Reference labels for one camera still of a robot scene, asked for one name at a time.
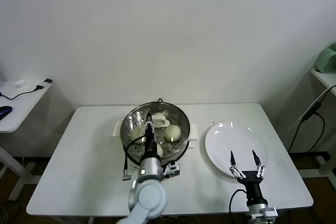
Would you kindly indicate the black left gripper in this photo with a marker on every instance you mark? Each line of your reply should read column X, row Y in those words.
column 150, row 145

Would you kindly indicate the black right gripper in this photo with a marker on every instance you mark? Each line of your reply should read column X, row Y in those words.
column 251, row 180

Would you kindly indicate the white steamed baozi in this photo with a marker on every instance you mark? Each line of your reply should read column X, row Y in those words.
column 173, row 132
column 137, row 133
column 159, row 151
column 158, row 115

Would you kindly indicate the round glass pot lid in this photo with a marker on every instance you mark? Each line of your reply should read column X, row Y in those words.
column 162, row 123

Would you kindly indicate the stainless steel steamer basket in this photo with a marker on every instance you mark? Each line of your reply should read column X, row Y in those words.
column 193, row 131

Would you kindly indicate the white round plate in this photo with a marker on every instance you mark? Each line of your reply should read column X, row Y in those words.
column 231, row 140

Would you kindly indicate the black silver usb adapter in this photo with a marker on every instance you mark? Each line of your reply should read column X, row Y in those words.
column 44, row 83

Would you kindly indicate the white desk with legs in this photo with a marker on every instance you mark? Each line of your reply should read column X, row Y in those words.
column 326, row 79

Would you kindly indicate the white side desk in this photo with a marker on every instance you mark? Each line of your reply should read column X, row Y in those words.
column 21, row 108

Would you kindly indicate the small white plastic object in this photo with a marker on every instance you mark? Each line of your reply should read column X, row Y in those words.
column 21, row 83

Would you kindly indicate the pale green appliance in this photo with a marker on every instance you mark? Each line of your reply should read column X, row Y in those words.
column 328, row 61

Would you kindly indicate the blue computer mouse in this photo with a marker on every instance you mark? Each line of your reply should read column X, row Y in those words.
column 4, row 111

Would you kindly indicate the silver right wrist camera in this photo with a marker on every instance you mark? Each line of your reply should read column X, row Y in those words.
column 265, row 212

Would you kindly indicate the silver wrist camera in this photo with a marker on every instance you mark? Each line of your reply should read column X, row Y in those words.
column 172, row 169
column 265, row 212

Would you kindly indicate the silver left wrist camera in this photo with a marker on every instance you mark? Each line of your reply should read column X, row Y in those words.
column 172, row 169

